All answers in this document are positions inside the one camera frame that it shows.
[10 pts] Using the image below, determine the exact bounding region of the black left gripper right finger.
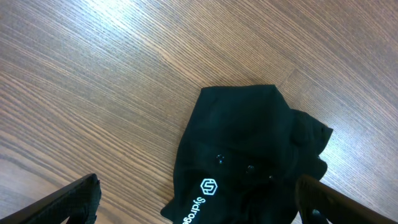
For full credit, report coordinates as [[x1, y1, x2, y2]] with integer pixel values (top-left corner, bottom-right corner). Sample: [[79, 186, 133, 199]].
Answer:
[[295, 175, 396, 224]]

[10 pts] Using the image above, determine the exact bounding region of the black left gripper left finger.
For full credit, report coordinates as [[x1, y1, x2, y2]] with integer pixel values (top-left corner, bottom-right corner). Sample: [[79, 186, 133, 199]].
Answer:
[[1, 174, 101, 224]]

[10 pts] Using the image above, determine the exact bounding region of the black t-shirt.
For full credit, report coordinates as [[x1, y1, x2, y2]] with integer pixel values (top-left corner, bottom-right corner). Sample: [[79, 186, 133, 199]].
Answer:
[[160, 85, 333, 224]]

